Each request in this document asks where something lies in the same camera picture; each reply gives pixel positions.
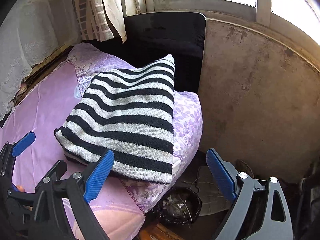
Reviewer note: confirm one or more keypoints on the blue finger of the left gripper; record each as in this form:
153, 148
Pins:
19, 147

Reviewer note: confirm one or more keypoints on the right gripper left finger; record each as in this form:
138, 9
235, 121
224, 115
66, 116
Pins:
81, 188

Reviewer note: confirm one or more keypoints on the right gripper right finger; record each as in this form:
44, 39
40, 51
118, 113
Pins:
258, 207

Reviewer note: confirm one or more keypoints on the black grey striped sweater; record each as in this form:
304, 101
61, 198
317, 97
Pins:
130, 112

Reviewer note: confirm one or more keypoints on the person's left hand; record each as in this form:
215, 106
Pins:
27, 198

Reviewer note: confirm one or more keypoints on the pink purple bed sheet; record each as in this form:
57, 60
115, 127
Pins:
42, 111

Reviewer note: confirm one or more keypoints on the dark bowl on floor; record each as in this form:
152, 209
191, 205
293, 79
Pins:
179, 206

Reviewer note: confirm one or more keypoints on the white lace cover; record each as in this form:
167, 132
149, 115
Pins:
31, 32

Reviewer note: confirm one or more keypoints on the checkered beige curtain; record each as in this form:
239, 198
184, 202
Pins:
100, 20

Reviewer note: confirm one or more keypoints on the black headboard panel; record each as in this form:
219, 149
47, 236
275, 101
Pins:
154, 35

